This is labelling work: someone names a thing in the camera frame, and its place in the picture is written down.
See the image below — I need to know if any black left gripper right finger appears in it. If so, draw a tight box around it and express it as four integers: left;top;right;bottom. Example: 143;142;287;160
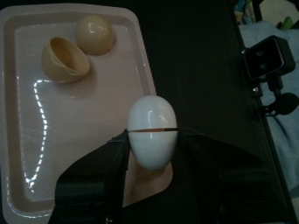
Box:
175;125;298;224

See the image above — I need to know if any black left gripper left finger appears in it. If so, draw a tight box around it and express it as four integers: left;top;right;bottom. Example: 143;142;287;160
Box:
48;129;131;224

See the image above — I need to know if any white toy egg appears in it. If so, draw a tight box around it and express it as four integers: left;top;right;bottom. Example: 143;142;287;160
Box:
125;94;179;172

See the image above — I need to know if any pink plastic tray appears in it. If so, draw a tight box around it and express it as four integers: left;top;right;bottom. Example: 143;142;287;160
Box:
0;3;173;220

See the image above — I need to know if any light blue cloth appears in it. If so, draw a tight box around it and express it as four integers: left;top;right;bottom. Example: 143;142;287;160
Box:
237;20;299;200

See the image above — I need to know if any beige eggshell half hollow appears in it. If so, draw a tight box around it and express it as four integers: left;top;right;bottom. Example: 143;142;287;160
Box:
41;37;91;85

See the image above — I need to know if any beige eggshell half closed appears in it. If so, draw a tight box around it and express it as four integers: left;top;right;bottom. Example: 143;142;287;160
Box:
75;14;116;56

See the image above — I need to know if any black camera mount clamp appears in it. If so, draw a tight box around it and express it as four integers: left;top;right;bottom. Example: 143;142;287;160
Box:
249;73;299;116

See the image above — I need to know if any black table-level camera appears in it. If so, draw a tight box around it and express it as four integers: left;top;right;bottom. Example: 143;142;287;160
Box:
243;35;296;81

